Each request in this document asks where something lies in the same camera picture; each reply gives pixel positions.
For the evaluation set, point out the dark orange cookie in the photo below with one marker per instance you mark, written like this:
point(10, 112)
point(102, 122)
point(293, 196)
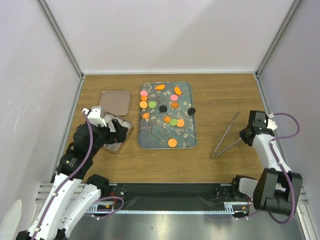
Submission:
point(174, 105)

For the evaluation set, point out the orange round cookie right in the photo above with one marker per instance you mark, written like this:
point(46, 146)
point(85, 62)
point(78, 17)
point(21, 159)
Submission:
point(180, 123)

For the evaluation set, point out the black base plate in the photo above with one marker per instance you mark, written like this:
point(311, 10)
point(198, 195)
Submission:
point(206, 198)

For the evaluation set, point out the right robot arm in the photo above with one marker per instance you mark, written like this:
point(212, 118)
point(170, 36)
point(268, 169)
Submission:
point(278, 189)

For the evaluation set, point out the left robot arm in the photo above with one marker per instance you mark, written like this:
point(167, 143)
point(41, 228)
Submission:
point(58, 216)

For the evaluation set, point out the brown cookie tin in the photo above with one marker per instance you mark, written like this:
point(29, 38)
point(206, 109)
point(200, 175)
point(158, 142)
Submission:
point(115, 148)

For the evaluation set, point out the orange fish cookie left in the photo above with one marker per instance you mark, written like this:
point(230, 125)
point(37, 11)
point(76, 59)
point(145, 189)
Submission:
point(160, 87)

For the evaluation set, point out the floral blue serving tray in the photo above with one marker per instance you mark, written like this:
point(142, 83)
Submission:
point(154, 133)

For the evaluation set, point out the small orange cookie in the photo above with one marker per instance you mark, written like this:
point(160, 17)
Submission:
point(144, 98)

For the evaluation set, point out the pink round cookie left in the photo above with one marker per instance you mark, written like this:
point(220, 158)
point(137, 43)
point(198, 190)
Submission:
point(144, 93)

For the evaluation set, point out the orange round cookie left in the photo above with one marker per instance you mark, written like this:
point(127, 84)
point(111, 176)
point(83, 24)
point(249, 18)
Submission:
point(143, 104)

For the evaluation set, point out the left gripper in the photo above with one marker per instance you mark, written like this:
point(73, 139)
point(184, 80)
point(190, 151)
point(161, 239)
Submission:
point(119, 135)

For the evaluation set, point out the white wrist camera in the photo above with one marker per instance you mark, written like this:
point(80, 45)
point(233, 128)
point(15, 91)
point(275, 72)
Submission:
point(269, 126)
point(95, 116)

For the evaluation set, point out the green round cookie top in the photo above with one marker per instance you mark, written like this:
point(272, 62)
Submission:
point(152, 104)

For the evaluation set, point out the orange fish cookie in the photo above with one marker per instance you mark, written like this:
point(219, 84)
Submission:
point(177, 91)
point(160, 87)

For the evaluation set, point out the pink round cookie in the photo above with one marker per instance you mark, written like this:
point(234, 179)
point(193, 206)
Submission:
point(144, 93)
point(174, 97)

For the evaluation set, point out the black sandwich cookie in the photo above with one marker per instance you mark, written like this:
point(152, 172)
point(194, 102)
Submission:
point(191, 111)
point(163, 109)

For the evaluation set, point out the orange flower cookie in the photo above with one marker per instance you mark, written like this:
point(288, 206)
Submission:
point(145, 116)

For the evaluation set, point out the green round cookie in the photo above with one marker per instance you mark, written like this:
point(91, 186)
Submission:
point(152, 104)
point(173, 122)

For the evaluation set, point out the pink round cookie right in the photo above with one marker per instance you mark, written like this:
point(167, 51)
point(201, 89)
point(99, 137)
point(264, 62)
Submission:
point(174, 97)

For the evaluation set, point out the orange round cookie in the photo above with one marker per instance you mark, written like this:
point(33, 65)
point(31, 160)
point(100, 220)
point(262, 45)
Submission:
point(172, 143)
point(143, 104)
point(180, 123)

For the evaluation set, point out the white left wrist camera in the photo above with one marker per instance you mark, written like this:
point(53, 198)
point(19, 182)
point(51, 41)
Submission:
point(95, 116)

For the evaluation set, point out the orange fish cookie right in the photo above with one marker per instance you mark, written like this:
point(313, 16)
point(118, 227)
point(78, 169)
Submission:
point(177, 91)

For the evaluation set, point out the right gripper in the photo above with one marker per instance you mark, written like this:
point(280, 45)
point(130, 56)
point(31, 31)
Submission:
point(242, 135)

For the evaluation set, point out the orange round cookie bottom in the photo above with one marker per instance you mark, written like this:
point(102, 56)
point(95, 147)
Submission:
point(172, 143)

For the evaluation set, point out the brown tin lid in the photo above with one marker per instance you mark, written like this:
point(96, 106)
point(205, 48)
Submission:
point(115, 101)

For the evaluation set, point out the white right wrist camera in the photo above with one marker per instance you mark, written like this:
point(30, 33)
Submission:
point(269, 126)

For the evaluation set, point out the orange waffle cookie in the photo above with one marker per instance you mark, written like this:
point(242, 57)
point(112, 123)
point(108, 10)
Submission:
point(167, 119)

